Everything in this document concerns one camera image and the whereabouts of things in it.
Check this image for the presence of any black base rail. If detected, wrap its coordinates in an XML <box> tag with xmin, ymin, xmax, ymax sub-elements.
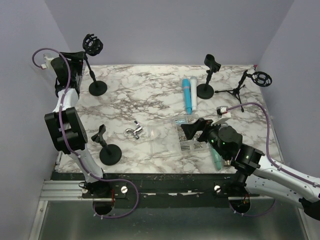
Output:
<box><xmin>79</xmin><ymin>173</ymin><xmax>249</xmax><ymax>209</ymax></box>

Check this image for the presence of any chrome faucet tap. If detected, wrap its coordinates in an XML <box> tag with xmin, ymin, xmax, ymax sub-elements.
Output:
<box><xmin>125</xmin><ymin>120</ymin><xmax>143</xmax><ymax>140</ymax></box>

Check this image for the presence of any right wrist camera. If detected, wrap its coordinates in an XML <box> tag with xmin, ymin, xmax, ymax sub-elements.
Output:
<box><xmin>211</xmin><ymin>106</ymin><xmax>231</xmax><ymax>126</ymax></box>

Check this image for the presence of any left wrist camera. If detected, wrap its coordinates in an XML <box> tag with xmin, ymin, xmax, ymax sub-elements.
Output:
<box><xmin>40</xmin><ymin>53</ymin><xmax>55</xmax><ymax>71</ymax></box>

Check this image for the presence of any silver glitter microphone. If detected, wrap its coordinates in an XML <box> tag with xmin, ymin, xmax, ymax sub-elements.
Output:
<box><xmin>223</xmin><ymin>160</ymin><xmax>232</xmax><ymax>168</ymax></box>

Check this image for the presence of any white microphone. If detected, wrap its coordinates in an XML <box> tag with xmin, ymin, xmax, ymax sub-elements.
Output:
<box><xmin>189</xmin><ymin>76</ymin><xmax>198</xmax><ymax>112</ymax></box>

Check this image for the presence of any mint green microphone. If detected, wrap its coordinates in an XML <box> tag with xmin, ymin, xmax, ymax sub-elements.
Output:
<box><xmin>210</xmin><ymin>147</ymin><xmax>222</xmax><ymax>171</ymax></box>

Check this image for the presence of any black tripod shock mount stand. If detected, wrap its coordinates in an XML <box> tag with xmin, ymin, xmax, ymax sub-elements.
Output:
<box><xmin>214</xmin><ymin>70</ymin><xmax>273</xmax><ymax>104</ymax></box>

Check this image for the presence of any blue microphone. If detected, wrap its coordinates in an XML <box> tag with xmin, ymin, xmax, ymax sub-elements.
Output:
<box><xmin>182</xmin><ymin>78</ymin><xmax>192</xmax><ymax>115</ymax></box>

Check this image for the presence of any black round base stand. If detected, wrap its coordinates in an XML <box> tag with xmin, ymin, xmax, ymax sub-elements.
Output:
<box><xmin>196</xmin><ymin>54</ymin><xmax>221</xmax><ymax>100</ymax></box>

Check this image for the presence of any clear screw organizer box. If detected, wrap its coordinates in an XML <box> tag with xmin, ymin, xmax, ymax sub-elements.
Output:
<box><xmin>147</xmin><ymin>114</ymin><xmax>208</xmax><ymax>158</ymax></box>

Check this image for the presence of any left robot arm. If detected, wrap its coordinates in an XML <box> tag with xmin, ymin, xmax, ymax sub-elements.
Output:
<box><xmin>44</xmin><ymin>51</ymin><xmax>111</xmax><ymax>198</ymax></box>

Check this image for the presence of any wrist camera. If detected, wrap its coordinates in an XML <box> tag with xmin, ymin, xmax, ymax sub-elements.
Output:
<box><xmin>40</xmin><ymin>53</ymin><xmax>55</xmax><ymax>71</ymax></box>
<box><xmin>211</xmin><ymin>106</ymin><xmax>231</xmax><ymax>126</ymax></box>

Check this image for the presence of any black clip stand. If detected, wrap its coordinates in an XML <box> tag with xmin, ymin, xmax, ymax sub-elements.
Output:
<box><xmin>91</xmin><ymin>124</ymin><xmax>122</xmax><ymax>166</ymax></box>

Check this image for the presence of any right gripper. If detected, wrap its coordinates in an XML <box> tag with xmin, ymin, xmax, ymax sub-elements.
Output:
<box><xmin>181</xmin><ymin>117</ymin><xmax>229</xmax><ymax>159</ymax></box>

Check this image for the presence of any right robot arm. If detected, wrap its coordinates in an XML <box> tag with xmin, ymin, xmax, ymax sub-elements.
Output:
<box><xmin>181</xmin><ymin>118</ymin><xmax>320</xmax><ymax>220</ymax></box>

